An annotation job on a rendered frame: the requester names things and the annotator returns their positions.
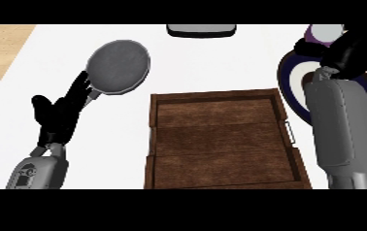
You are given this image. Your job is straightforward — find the dark blue rimmed plate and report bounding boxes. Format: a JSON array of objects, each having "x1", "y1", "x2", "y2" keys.
[{"x1": 277, "y1": 49, "x2": 367, "y2": 126}]

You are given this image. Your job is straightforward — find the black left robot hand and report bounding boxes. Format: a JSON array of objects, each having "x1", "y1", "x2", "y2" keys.
[{"x1": 30, "y1": 70, "x2": 95, "y2": 148}]

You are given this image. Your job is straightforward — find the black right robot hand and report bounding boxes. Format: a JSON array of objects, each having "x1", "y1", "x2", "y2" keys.
[{"x1": 293, "y1": 24, "x2": 367, "y2": 81}]

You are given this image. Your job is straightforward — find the dark grey appliance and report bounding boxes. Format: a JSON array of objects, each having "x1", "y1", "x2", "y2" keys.
[{"x1": 164, "y1": 24, "x2": 238, "y2": 39}]

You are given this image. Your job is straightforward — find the purple can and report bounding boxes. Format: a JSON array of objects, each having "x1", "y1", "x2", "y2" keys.
[{"x1": 303, "y1": 24, "x2": 346, "y2": 49}]

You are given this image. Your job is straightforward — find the grey frying pan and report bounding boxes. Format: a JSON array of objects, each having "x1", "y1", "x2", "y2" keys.
[{"x1": 81, "y1": 39, "x2": 152, "y2": 109}]

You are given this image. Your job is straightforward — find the brown wooden tray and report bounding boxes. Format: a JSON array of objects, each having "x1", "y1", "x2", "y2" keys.
[{"x1": 143, "y1": 87, "x2": 312, "y2": 190}]

